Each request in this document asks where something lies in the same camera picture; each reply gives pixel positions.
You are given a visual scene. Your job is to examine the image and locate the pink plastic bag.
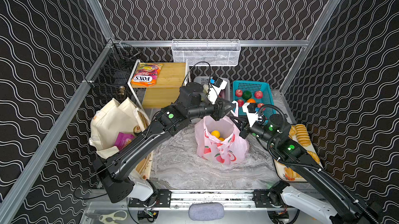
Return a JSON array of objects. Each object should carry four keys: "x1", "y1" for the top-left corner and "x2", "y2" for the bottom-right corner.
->
[{"x1": 194, "y1": 116, "x2": 249, "y2": 165}]

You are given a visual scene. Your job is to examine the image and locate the cream canvas tote bag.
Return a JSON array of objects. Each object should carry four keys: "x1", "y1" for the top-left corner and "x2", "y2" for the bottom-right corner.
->
[{"x1": 89, "y1": 98, "x2": 150, "y2": 159}]

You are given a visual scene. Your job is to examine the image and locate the teal plastic basket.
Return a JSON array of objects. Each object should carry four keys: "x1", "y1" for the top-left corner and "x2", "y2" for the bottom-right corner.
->
[{"x1": 233, "y1": 80, "x2": 274, "y2": 105}]

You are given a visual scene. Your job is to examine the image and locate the white wire mesh wall basket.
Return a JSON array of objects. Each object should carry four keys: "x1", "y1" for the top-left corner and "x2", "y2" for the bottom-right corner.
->
[{"x1": 171, "y1": 39, "x2": 241, "y2": 67}]

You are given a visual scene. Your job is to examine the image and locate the orange with green leaves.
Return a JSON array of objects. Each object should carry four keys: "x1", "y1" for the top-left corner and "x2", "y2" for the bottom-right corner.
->
[{"x1": 246, "y1": 98, "x2": 256, "y2": 103}]

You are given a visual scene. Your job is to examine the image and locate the dark green avocado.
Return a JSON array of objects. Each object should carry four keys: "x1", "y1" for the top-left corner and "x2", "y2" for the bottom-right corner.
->
[{"x1": 242, "y1": 91, "x2": 252, "y2": 100}]

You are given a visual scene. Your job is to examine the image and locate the aluminium linear rail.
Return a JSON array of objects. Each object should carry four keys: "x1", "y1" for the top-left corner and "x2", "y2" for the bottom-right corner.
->
[{"x1": 127, "y1": 189, "x2": 292, "y2": 211}]

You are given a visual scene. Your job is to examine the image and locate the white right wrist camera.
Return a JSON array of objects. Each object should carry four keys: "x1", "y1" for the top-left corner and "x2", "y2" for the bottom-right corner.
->
[{"x1": 242, "y1": 102, "x2": 265, "y2": 127}]

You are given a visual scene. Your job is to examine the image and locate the orange Fox's candy bag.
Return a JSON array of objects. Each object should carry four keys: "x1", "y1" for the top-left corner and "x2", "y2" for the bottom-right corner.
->
[{"x1": 131, "y1": 63, "x2": 163, "y2": 87}]

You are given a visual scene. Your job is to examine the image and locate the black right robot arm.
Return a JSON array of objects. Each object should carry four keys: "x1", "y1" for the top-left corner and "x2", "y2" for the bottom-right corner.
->
[{"x1": 230, "y1": 103, "x2": 382, "y2": 224}]

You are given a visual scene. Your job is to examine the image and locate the magenta Lot 100 candy bag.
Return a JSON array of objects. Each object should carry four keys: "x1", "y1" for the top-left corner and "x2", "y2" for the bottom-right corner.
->
[{"x1": 114, "y1": 132, "x2": 136, "y2": 150}]

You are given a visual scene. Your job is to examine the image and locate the tray of breads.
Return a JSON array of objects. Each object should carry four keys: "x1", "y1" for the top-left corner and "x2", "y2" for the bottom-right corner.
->
[{"x1": 273, "y1": 123, "x2": 321, "y2": 182}]

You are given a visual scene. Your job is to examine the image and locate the white handled scissors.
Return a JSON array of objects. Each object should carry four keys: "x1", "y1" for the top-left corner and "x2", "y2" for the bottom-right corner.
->
[{"x1": 98, "y1": 210, "x2": 127, "y2": 224}]

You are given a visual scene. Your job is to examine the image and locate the green drink can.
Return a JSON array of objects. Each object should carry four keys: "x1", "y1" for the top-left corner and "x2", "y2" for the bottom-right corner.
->
[{"x1": 134, "y1": 125, "x2": 142, "y2": 136}]

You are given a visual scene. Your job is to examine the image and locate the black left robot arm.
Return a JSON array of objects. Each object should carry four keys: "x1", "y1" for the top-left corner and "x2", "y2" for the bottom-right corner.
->
[{"x1": 94, "y1": 82, "x2": 236, "y2": 203}]

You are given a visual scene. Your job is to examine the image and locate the grey foam pad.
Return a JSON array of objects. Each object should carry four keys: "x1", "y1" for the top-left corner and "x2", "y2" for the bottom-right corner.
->
[{"x1": 189, "y1": 203, "x2": 224, "y2": 221}]

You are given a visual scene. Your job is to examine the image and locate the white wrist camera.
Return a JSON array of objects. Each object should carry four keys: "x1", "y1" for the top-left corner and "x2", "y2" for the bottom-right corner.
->
[
  {"x1": 242, "y1": 102, "x2": 265, "y2": 127},
  {"x1": 207, "y1": 76, "x2": 227, "y2": 105}
]

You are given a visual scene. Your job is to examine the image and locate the grey white plastic basket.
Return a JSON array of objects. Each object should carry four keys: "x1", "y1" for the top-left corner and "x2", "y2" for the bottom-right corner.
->
[{"x1": 194, "y1": 76, "x2": 230, "y2": 105}]

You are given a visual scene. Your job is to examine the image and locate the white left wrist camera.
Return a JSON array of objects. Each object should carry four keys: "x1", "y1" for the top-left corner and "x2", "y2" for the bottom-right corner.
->
[{"x1": 207, "y1": 76, "x2": 227, "y2": 105}]

